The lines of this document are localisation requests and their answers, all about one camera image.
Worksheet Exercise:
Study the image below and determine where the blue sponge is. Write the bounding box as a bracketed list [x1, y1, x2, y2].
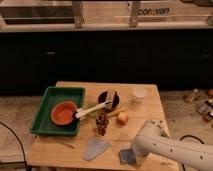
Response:
[119, 149, 136, 165]

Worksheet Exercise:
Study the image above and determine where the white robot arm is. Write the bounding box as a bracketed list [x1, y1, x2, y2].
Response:
[131, 120, 213, 171]

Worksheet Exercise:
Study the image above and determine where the white paper cup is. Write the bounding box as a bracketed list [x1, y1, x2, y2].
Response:
[132, 87, 147, 103]

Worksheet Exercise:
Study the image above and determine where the grey cloth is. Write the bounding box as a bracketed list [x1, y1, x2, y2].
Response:
[83, 139, 110, 161]

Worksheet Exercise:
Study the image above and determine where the yellow banana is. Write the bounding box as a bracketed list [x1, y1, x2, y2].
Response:
[107, 107, 125, 118]

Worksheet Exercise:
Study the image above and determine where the bunch of dark grapes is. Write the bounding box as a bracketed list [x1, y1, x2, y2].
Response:
[96, 114, 109, 136]

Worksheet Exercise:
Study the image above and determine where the green leafy vegetable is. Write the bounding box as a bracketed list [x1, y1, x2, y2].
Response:
[82, 101, 100, 118]

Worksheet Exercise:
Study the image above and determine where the wooden block in bowl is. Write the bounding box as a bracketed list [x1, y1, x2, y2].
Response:
[106, 89, 116, 103]

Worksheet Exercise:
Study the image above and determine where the black bowl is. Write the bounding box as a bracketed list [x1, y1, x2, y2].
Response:
[98, 90, 119, 111]

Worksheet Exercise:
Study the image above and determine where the orange bowl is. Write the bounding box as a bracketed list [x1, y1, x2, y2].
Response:
[50, 101, 77, 126]

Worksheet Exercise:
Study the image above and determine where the green plastic tray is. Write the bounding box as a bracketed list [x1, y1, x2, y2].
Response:
[30, 87, 85, 136]

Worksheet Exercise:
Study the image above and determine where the black cable right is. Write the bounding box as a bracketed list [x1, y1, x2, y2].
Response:
[179, 134, 208, 171]

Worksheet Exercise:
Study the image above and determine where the black cable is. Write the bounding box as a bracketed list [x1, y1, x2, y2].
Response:
[179, 134, 208, 171]
[0, 121, 33, 171]

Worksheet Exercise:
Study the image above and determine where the white handled brush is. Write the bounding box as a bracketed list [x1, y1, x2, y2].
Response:
[73, 101, 110, 119]

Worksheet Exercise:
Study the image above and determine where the black cable left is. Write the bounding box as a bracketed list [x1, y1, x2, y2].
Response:
[0, 121, 33, 171]

